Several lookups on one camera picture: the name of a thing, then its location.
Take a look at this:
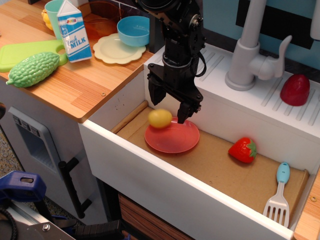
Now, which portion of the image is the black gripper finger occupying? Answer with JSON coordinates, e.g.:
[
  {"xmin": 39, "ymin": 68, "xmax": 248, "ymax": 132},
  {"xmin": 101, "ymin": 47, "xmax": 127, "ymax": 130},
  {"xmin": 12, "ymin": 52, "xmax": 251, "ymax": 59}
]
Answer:
[
  {"xmin": 177, "ymin": 101, "xmax": 201, "ymax": 124},
  {"xmin": 148, "ymin": 76, "xmax": 167, "ymax": 106}
]

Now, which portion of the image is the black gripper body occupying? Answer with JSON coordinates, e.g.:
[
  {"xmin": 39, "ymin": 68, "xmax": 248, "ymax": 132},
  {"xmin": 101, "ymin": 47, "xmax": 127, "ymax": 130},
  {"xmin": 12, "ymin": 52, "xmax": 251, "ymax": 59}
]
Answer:
[{"xmin": 147, "ymin": 56, "xmax": 203, "ymax": 104}]

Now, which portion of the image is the yellow toy potato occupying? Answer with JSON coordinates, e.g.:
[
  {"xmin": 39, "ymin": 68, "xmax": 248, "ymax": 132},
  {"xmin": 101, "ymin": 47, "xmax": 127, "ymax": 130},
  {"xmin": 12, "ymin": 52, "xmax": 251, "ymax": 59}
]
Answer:
[{"xmin": 148, "ymin": 109, "xmax": 173, "ymax": 129}]

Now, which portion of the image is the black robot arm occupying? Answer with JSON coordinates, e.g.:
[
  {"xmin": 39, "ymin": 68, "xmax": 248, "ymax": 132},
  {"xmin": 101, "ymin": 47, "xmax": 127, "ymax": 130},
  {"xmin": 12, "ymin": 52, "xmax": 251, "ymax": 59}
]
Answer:
[{"xmin": 134, "ymin": 0, "xmax": 207, "ymax": 124}]

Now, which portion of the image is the pink plastic plate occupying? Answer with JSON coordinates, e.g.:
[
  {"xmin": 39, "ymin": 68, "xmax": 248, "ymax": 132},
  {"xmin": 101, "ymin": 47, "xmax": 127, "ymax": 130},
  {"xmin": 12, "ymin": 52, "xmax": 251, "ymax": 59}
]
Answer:
[{"xmin": 144, "ymin": 117, "xmax": 200, "ymax": 154}]

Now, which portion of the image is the pale yellow scalloped plate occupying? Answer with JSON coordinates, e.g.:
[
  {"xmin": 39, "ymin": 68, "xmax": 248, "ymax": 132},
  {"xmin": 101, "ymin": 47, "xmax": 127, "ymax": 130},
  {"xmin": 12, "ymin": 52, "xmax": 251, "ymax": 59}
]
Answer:
[{"xmin": 92, "ymin": 33, "xmax": 146, "ymax": 65}]

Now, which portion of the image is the blue plastic bowl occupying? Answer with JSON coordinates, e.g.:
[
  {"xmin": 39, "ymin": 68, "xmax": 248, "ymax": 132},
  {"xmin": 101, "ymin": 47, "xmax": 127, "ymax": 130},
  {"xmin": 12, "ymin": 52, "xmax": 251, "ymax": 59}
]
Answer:
[{"xmin": 117, "ymin": 15, "xmax": 150, "ymax": 47}]

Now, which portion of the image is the grey toy faucet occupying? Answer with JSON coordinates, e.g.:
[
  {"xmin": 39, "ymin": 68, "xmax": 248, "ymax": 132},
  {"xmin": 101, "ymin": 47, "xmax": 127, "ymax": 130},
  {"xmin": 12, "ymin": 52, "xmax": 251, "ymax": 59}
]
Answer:
[{"xmin": 225, "ymin": 0, "xmax": 292, "ymax": 91}]

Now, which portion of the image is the red toy strawberry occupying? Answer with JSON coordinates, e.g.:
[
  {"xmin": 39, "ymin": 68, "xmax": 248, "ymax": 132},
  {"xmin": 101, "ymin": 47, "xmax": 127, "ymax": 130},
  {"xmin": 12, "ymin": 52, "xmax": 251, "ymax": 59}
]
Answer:
[{"xmin": 228, "ymin": 137, "xmax": 257, "ymax": 164}]

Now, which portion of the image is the white toy sink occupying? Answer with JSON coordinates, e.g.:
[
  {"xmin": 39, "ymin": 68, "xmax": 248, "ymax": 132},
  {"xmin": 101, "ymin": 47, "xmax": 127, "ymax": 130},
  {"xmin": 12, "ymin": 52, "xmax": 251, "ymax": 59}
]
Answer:
[{"xmin": 79, "ymin": 45, "xmax": 320, "ymax": 240}]

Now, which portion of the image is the blue white milk carton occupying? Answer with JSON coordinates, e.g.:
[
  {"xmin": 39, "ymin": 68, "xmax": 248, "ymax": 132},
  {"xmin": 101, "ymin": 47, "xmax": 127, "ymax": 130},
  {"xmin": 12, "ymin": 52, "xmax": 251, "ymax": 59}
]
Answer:
[{"xmin": 57, "ymin": 0, "xmax": 92, "ymax": 63}]

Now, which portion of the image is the orange transparent container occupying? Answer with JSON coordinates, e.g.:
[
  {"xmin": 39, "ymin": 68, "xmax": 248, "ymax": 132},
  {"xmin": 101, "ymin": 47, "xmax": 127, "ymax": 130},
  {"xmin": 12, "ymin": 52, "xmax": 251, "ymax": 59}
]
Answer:
[{"xmin": 77, "ymin": 1, "xmax": 124, "ymax": 40}]

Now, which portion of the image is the brown cardboard sink liner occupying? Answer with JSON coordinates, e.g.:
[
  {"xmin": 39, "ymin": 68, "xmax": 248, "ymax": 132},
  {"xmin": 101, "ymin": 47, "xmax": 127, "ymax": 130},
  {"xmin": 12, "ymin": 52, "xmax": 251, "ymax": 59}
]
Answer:
[{"xmin": 110, "ymin": 100, "xmax": 310, "ymax": 228}]

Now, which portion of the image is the red toy pepper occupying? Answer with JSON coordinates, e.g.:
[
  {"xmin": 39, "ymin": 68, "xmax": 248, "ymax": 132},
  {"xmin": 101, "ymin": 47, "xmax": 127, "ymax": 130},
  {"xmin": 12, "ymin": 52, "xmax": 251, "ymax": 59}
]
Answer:
[{"xmin": 280, "ymin": 74, "xmax": 311, "ymax": 107}]

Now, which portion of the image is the green toy bitter gourd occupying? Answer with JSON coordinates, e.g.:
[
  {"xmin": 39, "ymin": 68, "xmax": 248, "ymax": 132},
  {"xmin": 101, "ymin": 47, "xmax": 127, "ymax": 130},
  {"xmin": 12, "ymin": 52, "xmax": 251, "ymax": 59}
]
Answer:
[{"xmin": 6, "ymin": 52, "xmax": 60, "ymax": 88}]

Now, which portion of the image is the grey toy dishwasher panel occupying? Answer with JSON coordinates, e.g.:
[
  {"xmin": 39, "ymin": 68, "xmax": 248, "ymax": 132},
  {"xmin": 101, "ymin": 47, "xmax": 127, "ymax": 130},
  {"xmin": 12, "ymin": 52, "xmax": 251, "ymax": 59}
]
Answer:
[{"xmin": 8, "ymin": 106, "xmax": 63, "ymax": 180}]

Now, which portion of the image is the teal plastic cup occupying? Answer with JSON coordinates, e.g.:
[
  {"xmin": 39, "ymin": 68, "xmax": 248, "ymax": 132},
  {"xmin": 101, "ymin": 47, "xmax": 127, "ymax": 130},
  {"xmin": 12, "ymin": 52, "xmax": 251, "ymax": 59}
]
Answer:
[{"xmin": 44, "ymin": 0, "xmax": 64, "ymax": 40}]

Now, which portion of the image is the yellow toy fruit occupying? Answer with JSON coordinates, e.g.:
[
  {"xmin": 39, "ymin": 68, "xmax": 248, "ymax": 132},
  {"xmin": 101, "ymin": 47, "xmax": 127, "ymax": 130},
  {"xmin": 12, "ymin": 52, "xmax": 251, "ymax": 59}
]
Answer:
[{"xmin": 41, "ymin": 9, "xmax": 53, "ymax": 31}]

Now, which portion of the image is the green cutting board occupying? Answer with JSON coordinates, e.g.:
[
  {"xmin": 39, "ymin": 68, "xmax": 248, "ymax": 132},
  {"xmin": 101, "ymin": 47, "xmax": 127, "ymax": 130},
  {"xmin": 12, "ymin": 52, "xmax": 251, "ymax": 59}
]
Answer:
[{"xmin": 0, "ymin": 39, "xmax": 68, "ymax": 73}]

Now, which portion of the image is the blue clamp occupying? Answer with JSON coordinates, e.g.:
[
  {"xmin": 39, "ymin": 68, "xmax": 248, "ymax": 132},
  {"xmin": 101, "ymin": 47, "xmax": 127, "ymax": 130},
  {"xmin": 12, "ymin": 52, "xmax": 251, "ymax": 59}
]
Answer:
[{"xmin": 0, "ymin": 170, "xmax": 47, "ymax": 205}]

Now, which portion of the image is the black cabinet door handle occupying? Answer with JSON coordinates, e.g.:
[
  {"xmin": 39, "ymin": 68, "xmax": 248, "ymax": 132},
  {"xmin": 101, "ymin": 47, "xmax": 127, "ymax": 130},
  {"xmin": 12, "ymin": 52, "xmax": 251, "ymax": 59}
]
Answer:
[{"xmin": 58, "ymin": 157, "xmax": 92, "ymax": 219}]

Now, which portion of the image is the white spatula blue handle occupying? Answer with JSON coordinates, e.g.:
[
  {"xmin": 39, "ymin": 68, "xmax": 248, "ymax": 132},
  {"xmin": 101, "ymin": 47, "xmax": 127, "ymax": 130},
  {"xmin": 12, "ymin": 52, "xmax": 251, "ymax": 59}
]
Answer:
[{"xmin": 262, "ymin": 162, "xmax": 291, "ymax": 228}]

